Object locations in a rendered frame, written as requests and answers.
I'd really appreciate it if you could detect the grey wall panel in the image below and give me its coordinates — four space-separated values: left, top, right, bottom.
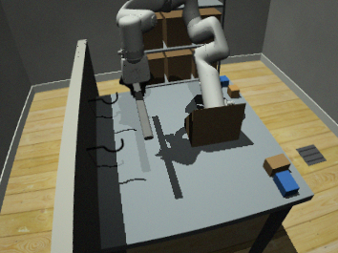
51 39 103 253

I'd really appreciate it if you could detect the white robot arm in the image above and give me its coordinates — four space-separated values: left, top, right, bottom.
116 0 234 109

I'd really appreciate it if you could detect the blue rectangular block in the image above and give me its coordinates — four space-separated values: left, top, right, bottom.
220 75 229 87
273 170 300 197

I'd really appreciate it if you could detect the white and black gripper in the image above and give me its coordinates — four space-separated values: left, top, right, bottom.
119 53 154 98

